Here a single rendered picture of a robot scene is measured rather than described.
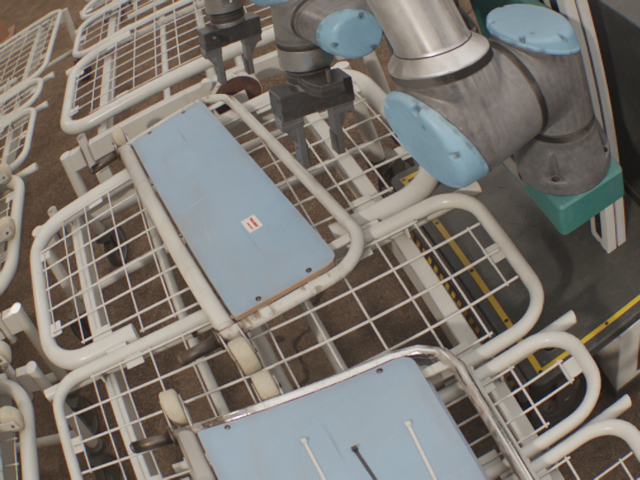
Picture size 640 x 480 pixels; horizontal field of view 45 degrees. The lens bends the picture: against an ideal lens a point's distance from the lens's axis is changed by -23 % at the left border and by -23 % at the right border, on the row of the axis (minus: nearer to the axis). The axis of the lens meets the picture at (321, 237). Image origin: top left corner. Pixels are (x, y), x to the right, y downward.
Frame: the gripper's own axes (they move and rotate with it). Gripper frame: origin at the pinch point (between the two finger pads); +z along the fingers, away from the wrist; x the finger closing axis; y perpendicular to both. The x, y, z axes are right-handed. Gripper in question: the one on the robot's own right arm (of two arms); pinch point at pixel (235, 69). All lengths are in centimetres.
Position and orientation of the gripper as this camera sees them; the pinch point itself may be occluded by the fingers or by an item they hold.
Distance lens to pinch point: 194.8
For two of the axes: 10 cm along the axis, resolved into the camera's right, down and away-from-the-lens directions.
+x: 8.9, -3.5, 2.8
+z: 1.3, 7.9, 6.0
